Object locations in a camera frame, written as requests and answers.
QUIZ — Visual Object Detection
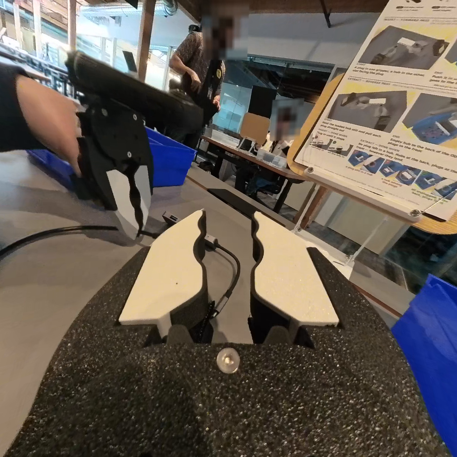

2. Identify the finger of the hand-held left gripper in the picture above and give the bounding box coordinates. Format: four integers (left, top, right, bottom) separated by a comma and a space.
106, 169, 143, 240
133, 164, 153, 233

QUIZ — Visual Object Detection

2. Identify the brown topped table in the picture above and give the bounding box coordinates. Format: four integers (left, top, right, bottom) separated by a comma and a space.
200, 135, 316, 215

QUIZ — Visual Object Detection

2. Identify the person's left forearm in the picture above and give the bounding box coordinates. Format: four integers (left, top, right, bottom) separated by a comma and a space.
0, 66, 40, 152

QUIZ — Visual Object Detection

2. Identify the dark hub cable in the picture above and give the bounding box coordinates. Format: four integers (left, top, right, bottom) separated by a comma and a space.
0, 225, 159, 258

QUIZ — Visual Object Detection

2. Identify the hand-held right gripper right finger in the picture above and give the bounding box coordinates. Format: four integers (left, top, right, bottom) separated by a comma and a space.
249, 211, 340, 343

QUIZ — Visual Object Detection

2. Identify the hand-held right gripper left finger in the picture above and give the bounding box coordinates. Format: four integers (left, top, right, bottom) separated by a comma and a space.
119, 209, 211, 339

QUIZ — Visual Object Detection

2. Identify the black monitor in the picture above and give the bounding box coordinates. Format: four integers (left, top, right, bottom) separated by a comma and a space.
248, 86, 277, 118

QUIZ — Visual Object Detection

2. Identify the person's left hand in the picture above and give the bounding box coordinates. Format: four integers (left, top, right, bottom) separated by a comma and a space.
31, 79, 83, 176

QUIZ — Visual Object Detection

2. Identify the clear plastic box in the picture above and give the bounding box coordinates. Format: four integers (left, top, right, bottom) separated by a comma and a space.
257, 148, 288, 168

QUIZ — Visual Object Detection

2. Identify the instruction board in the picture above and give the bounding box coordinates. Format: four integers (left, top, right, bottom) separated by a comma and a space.
287, 0, 457, 234

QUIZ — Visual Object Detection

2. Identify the clear board stand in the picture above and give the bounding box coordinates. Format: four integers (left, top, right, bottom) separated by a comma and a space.
293, 186, 390, 268

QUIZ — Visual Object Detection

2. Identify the blue plastic bin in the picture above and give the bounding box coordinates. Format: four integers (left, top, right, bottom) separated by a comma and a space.
27, 127, 198, 188
391, 274, 457, 457

